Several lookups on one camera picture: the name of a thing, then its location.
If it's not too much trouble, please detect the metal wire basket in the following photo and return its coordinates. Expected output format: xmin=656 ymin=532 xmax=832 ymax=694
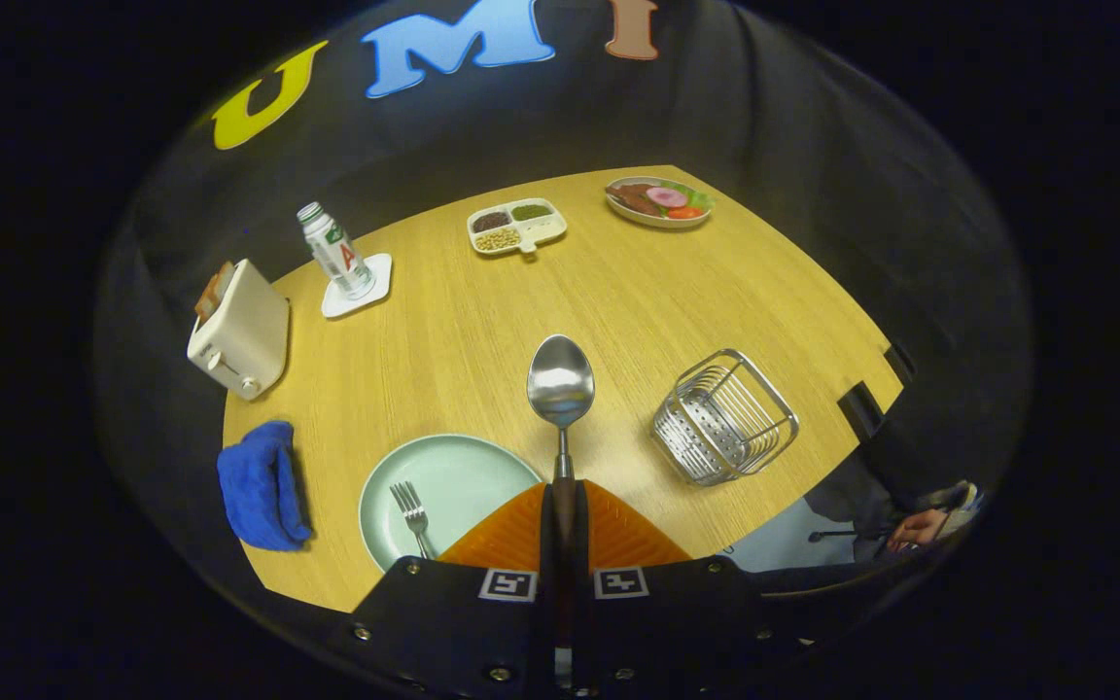
xmin=652 ymin=349 xmax=801 ymax=487

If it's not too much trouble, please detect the metal fork with brown handle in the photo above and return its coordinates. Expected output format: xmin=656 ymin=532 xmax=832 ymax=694
xmin=390 ymin=481 xmax=437 ymax=560

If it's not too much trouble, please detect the metal spoon with brown handle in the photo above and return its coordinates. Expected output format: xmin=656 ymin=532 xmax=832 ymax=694
xmin=526 ymin=334 xmax=597 ymax=682

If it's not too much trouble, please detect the brown toast slice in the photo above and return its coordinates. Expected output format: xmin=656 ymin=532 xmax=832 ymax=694
xmin=194 ymin=262 xmax=236 ymax=324

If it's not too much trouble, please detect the blue towel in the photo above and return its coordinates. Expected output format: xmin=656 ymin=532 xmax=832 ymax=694
xmin=217 ymin=420 xmax=313 ymax=553

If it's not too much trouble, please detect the white plate of toy food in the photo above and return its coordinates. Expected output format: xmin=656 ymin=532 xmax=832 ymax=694
xmin=605 ymin=176 xmax=716 ymax=230

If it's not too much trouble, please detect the plastic bottle with white label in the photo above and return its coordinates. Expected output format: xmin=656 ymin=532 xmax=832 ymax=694
xmin=297 ymin=201 xmax=377 ymax=301

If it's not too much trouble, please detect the white toaster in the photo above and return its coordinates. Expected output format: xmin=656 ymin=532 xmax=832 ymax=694
xmin=187 ymin=259 xmax=291 ymax=401

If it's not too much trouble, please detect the green toy lettuce leaf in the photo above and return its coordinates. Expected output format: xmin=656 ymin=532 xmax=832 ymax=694
xmin=662 ymin=181 xmax=715 ymax=213

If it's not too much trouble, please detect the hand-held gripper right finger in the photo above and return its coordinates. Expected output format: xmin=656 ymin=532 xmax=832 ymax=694
xmin=575 ymin=479 xmax=814 ymax=696

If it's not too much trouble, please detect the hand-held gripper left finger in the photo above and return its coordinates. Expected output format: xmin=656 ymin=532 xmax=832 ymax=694
xmin=351 ymin=481 xmax=561 ymax=696

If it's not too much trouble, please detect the white coaster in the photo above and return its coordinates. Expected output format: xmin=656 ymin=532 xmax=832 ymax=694
xmin=321 ymin=253 xmax=394 ymax=320

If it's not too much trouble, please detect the brown toy meat piece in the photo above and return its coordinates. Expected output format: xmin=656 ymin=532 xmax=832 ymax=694
xmin=609 ymin=183 xmax=663 ymax=217

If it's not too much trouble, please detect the pale green plate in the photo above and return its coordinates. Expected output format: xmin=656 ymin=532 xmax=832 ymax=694
xmin=358 ymin=434 xmax=544 ymax=573

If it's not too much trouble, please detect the white divided dish with beans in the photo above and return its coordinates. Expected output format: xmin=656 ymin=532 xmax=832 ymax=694
xmin=467 ymin=197 xmax=569 ymax=257

